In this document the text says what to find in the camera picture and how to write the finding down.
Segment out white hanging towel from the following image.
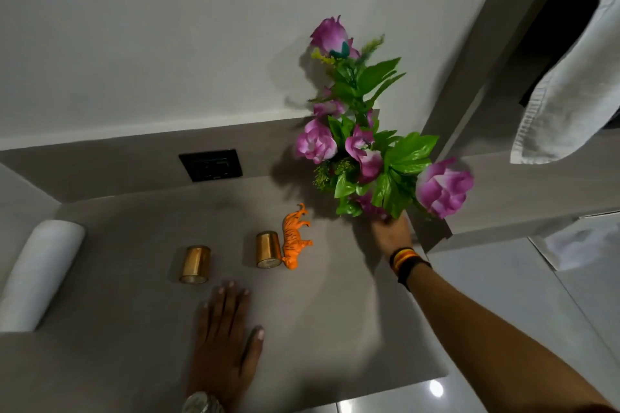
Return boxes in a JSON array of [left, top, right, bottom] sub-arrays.
[[510, 0, 620, 166]]

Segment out red yellow striped wristband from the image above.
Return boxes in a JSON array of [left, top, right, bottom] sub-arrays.
[[389, 247, 418, 274]]

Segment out silver wristwatch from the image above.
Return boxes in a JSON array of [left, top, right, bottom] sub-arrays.
[[181, 391, 224, 413]]

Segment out artificial purple flower bouquet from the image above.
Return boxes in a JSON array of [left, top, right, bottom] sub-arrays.
[[295, 15, 475, 221]]

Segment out orange toy tiger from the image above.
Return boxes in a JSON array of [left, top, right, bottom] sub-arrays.
[[281, 203, 314, 270]]

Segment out person's left hand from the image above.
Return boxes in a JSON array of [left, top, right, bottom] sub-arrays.
[[189, 281, 265, 400]]

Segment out gold metal cup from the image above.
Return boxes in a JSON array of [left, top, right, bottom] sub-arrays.
[[179, 246, 212, 285], [255, 231, 284, 269]]

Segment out white paper roll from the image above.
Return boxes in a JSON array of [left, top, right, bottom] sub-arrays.
[[0, 219, 87, 333]]

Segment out person's right forearm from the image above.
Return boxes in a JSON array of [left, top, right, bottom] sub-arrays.
[[406, 262, 618, 413]]

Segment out black wristband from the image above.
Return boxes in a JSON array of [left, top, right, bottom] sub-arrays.
[[397, 255, 433, 292]]

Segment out black wall socket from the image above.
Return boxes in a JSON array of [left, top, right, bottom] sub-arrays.
[[178, 149, 243, 183]]

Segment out person's right hand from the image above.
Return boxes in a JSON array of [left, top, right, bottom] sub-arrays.
[[371, 211, 413, 258]]

